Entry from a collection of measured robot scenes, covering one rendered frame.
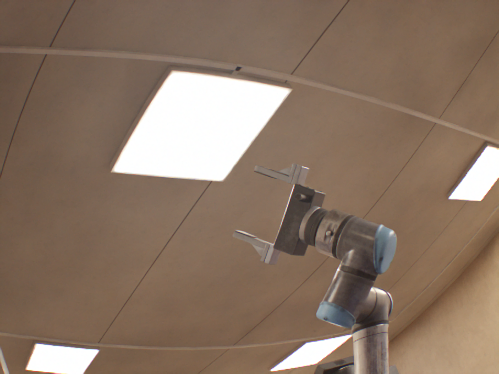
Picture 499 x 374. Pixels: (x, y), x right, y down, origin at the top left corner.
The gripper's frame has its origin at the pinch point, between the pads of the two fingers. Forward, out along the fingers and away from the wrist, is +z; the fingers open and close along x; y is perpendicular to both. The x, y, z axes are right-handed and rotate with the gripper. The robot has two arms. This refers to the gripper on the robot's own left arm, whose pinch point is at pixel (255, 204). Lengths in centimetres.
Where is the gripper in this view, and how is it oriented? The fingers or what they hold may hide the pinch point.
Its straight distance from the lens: 159.8
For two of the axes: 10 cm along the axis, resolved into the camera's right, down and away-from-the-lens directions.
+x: -3.1, 9.5, 0.5
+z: -7.8, -2.8, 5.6
